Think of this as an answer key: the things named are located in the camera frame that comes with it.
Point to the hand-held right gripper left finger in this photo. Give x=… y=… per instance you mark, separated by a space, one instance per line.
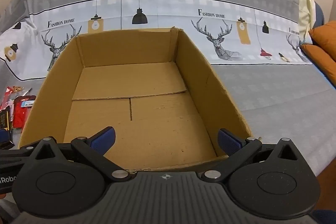
x=103 y=140

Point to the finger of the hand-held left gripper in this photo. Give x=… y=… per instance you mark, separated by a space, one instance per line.
x=15 y=154

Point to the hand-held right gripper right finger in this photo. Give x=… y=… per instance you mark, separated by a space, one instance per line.
x=229 y=142

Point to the cardboard box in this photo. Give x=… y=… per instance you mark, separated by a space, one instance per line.
x=157 y=121

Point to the dark blue snack packet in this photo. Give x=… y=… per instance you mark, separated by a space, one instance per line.
x=3 y=136

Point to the black gold snack packet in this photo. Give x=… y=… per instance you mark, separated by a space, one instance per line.
x=4 y=120

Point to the red snack packet black top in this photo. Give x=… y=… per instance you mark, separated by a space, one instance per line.
x=22 y=116

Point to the red torn wrapper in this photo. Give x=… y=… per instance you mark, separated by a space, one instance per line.
x=6 y=100

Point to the cream cloth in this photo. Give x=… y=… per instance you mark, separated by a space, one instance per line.
x=305 y=11

